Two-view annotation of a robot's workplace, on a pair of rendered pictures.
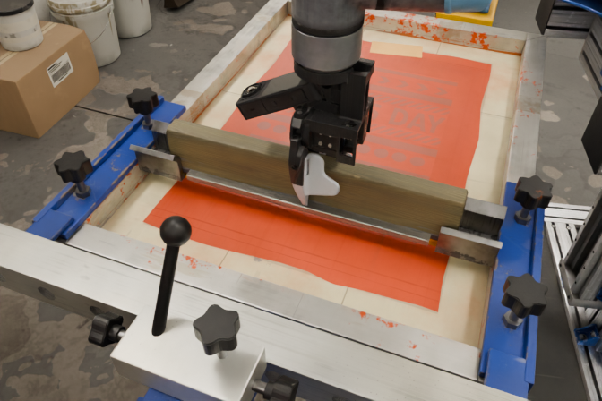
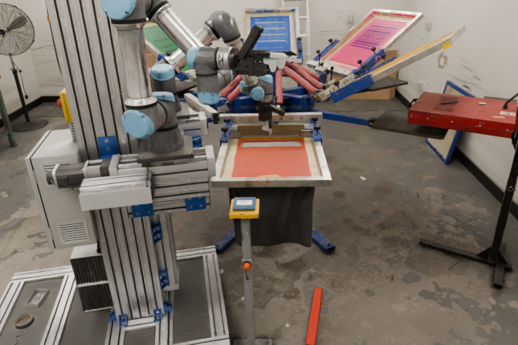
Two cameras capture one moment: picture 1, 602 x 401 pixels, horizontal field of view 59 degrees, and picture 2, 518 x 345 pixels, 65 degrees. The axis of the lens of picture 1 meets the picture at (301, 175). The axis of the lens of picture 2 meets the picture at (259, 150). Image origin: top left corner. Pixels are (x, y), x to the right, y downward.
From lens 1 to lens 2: 288 cm
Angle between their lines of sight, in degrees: 111
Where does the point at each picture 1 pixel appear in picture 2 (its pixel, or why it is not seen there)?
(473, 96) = (237, 167)
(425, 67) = (255, 172)
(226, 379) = not seen: hidden behind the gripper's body
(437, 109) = (247, 162)
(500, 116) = (228, 163)
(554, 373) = (183, 275)
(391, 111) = (261, 159)
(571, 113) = not seen: outside the picture
